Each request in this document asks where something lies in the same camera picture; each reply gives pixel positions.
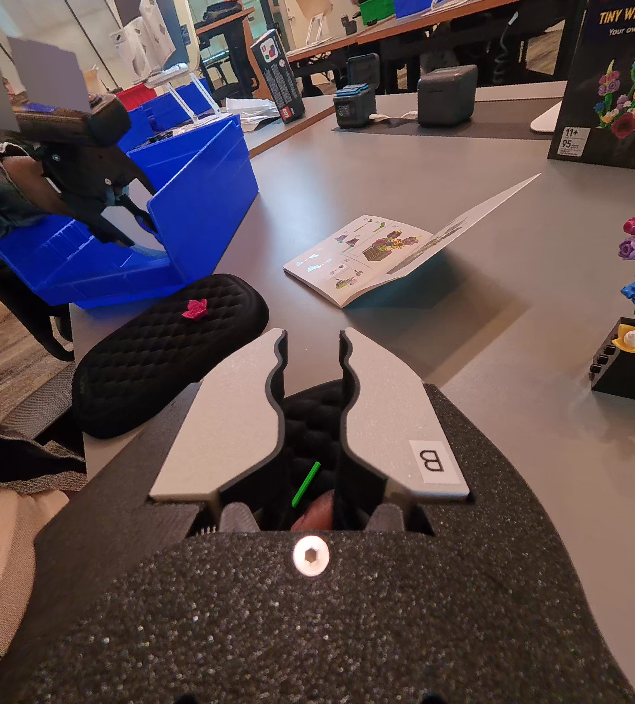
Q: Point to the green lego rod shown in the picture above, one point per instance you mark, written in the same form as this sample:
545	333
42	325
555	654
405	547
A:
306	484

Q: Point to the red flower lego piece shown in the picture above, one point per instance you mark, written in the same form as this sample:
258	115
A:
194	309

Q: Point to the black foam pad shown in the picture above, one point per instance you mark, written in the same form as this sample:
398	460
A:
312	423
146	357

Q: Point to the person's left hand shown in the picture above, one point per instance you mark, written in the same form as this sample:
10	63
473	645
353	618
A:
31	184

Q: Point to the crumpled white plastic bag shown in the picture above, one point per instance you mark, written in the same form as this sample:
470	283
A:
251	113

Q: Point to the red plastic bin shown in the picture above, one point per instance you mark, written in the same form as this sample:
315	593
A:
135	94

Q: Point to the green plastic bin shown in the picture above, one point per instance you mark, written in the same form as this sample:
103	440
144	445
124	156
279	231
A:
375	10

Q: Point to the dark grey case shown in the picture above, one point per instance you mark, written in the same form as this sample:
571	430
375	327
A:
446	96

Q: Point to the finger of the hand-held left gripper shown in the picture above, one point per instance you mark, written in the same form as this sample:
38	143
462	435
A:
138	212
111	231

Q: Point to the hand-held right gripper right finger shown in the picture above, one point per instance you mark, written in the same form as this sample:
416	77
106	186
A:
394	434

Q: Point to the long wooden table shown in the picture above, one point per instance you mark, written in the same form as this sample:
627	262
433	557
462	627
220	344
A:
405	30

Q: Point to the small black lego box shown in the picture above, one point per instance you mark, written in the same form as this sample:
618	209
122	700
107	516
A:
279	77

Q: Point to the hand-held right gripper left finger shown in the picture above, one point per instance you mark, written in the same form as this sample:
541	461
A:
213	440

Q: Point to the small black case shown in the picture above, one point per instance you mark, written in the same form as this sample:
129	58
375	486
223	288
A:
362	69

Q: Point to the black case with blue top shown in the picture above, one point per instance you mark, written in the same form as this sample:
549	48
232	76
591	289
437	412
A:
353	107

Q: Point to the person's right hand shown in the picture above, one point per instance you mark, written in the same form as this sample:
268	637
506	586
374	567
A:
314	511

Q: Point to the lego instruction booklet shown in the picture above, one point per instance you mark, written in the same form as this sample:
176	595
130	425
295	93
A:
361	258

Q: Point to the black lego set box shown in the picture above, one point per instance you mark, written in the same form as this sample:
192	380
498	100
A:
614	99

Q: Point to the blue plastic bin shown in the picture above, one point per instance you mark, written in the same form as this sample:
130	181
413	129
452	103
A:
202	209
413	6
174	104

